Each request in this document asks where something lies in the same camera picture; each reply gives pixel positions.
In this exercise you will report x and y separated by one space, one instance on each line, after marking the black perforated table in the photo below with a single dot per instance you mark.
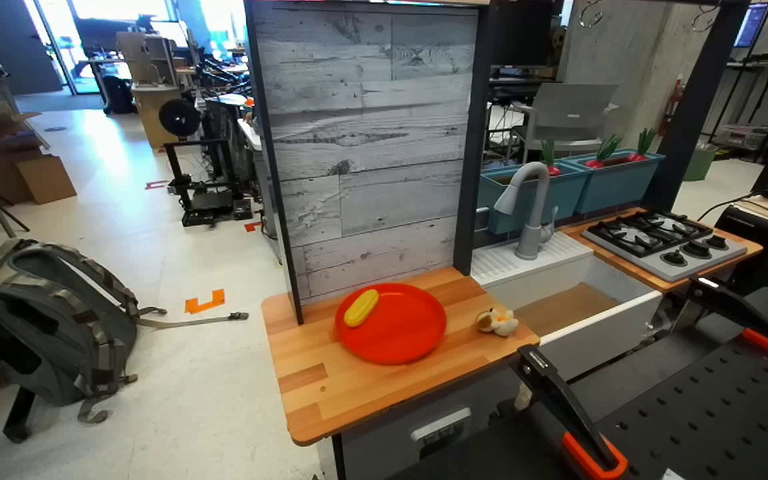
669 412

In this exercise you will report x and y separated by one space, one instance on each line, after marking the red radish toy right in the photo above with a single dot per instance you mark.
602 153

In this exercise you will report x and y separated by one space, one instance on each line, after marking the white toy sink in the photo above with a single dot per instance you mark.
581 308

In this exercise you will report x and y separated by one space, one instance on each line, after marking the teal planter box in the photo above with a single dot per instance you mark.
613 185
564 192

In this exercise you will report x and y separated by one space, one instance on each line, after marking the black orange clamp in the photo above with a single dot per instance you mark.
584 447
709 297

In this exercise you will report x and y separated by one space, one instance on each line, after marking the orange plate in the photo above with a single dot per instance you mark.
404 325

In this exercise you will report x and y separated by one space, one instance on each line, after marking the grey toy faucet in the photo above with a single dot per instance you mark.
526 180

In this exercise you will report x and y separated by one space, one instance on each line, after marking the cardboard box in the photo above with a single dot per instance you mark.
32 177

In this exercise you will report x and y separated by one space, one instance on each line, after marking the red radish toy left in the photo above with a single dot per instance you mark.
550 156

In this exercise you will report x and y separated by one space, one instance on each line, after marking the red radish toy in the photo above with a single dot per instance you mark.
550 156
602 153

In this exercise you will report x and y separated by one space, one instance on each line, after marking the teal planter box left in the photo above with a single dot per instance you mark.
564 192

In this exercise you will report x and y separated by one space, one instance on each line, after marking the small cream toy garlic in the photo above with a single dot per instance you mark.
497 321

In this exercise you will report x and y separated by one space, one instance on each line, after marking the black orange clamp far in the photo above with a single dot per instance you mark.
709 297

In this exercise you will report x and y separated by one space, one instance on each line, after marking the toy gas stove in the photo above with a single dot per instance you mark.
665 244

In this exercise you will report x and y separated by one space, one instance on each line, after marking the black orange clamp near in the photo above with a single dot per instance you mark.
584 447

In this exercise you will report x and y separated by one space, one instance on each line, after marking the teal planter box right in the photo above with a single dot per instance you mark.
613 185

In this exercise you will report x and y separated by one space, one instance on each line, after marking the grey backpack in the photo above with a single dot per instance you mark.
66 325

